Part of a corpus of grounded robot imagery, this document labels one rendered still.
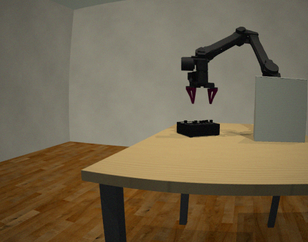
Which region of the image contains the black lighting desk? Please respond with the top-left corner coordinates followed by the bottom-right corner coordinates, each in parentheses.
top-left (176, 119), bottom-right (220, 138)

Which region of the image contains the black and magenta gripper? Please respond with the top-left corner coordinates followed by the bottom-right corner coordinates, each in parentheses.
top-left (186, 71), bottom-right (218, 104)

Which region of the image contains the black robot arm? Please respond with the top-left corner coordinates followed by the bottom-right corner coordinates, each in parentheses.
top-left (181, 27), bottom-right (281, 77)

